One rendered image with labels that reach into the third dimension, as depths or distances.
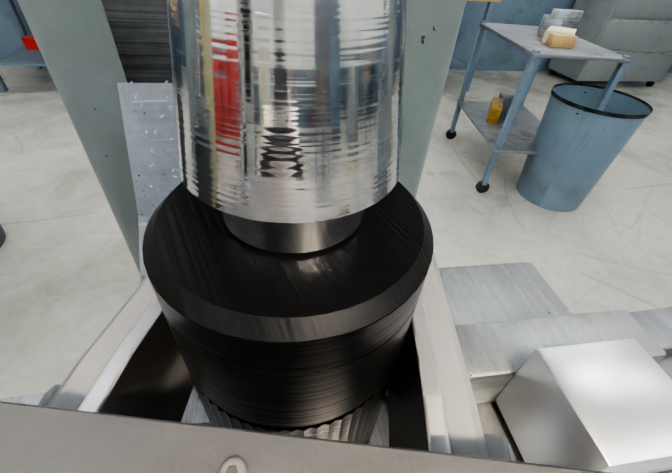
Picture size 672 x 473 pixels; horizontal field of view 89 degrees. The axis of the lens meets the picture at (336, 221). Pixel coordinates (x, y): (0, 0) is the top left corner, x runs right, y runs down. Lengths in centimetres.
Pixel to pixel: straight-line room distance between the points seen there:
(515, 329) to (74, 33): 46
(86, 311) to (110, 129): 129
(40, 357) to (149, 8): 140
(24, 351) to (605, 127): 267
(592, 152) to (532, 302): 198
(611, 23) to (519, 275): 485
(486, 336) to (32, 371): 154
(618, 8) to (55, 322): 528
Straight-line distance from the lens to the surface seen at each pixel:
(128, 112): 45
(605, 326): 29
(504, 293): 33
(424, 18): 46
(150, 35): 44
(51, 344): 168
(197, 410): 33
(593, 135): 224
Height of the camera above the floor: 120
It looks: 39 degrees down
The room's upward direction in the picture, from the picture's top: 5 degrees clockwise
